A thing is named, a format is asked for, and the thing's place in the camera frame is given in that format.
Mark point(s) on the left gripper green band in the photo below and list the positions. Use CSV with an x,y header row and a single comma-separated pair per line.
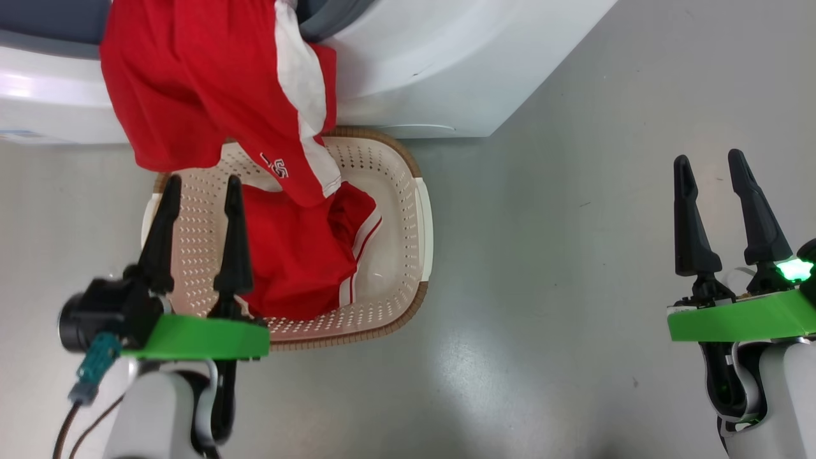
x,y
204,338

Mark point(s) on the white front-load washing machine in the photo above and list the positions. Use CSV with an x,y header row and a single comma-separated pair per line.
x,y
446,64

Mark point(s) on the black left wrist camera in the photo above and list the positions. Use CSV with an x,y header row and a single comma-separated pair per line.
x,y
102,312

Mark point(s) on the cream laundry basket brown rim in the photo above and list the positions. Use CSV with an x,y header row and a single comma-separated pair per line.
x,y
395,191

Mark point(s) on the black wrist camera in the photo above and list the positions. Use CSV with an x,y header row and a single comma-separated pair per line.
x,y
102,312
809,252

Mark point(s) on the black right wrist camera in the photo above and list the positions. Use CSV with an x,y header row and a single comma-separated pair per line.
x,y
809,252

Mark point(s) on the blue energy label sticker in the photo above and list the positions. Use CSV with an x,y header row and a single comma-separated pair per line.
x,y
19,136

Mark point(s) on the red garment wide white panel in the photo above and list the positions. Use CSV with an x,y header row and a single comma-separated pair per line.
x,y
191,83

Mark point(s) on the round white filter cover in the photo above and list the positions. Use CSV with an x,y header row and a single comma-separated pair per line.
x,y
414,129

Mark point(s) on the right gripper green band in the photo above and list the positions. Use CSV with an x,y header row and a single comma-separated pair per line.
x,y
739,319

